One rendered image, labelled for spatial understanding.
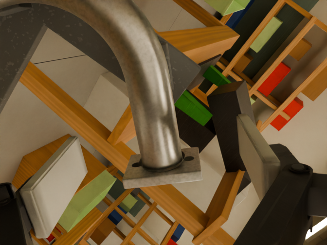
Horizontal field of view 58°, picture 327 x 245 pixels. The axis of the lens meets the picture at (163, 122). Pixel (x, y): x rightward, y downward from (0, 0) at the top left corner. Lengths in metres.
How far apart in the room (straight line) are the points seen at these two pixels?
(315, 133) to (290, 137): 0.45
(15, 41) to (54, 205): 0.14
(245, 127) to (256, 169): 0.03
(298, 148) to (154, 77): 6.36
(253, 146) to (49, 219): 0.11
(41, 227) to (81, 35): 0.14
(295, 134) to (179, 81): 6.20
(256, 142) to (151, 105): 0.07
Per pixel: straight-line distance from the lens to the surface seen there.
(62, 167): 0.19
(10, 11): 0.25
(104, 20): 0.19
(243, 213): 7.43
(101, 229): 5.54
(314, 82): 5.60
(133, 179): 0.21
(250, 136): 0.17
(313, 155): 6.58
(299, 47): 5.52
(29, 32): 0.26
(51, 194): 0.18
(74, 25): 0.24
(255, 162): 0.16
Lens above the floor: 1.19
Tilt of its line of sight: 7 degrees down
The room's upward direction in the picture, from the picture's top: 130 degrees clockwise
